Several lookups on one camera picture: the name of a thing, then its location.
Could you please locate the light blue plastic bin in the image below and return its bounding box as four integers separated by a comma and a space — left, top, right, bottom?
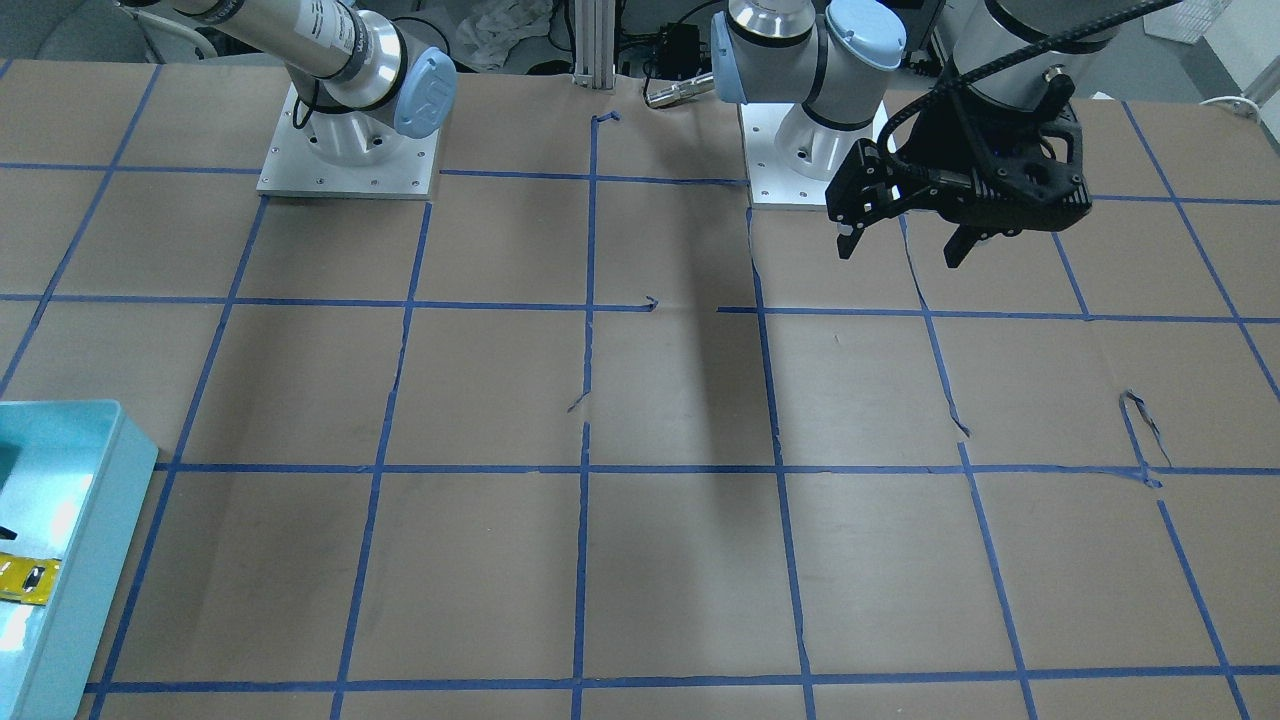
1, 398, 157, 719

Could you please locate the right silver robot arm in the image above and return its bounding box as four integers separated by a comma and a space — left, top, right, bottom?
169, 1, 458, 138

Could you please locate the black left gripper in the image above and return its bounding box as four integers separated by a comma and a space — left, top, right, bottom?
826, 76, 1093, 269

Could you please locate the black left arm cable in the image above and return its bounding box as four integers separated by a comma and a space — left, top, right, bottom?
881, 0, 1181, 176

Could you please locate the aluminium frame post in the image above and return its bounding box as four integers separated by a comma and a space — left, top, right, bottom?
572, 0, 618, 94

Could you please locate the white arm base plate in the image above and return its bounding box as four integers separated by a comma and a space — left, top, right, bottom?
256, 87, 443, 201
739, 102, 888, 211

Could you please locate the yellow beetle toy car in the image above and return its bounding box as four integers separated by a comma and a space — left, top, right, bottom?
1, 552, 63, 606

